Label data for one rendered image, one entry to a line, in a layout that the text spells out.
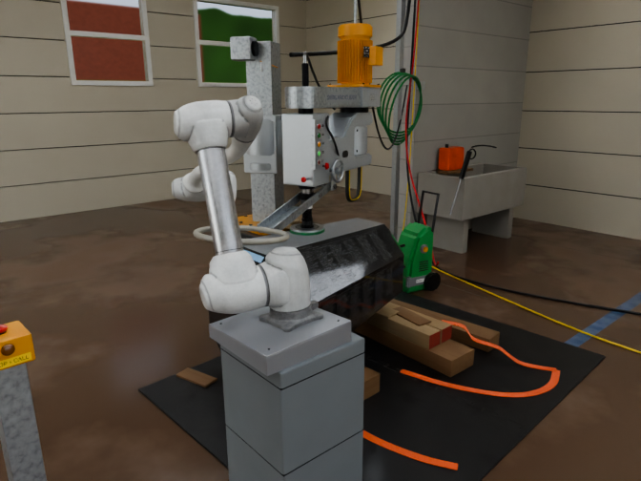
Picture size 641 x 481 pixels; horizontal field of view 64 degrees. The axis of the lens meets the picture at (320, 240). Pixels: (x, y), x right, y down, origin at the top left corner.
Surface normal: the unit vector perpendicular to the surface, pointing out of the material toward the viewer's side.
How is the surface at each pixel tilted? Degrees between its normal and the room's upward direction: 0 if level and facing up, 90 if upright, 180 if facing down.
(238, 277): 67
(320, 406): 90
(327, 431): 90
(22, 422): 90
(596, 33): 90
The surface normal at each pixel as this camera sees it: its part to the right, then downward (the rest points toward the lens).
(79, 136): 0.65, 0.20
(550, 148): -0.76, 0.18
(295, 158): -0.49, 0.24
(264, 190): -0.28, 0.25
